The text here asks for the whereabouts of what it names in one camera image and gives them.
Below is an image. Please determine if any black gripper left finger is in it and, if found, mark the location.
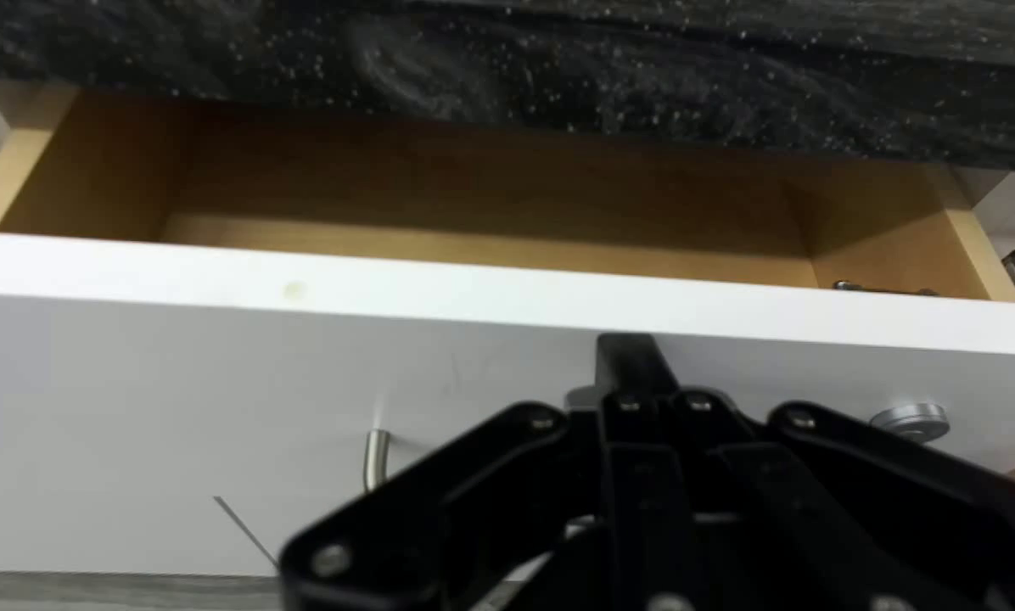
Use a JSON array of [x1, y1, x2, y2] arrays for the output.
[[279, 333, 645, 611]]

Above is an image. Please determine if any empty wooden drawer white front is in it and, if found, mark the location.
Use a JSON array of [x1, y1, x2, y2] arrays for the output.
[[0, 78, 1015, 582]]

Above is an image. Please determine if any silver drawer handle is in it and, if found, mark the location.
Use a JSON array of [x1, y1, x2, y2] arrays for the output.
[[357, 425, 401, 494]]

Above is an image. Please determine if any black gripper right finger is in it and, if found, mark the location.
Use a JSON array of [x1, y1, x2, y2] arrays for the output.
[[639, 333, 1015, 611]]

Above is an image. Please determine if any silver round lock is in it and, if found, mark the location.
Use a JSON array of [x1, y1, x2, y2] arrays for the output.
[[864, 398, 954, 447]]

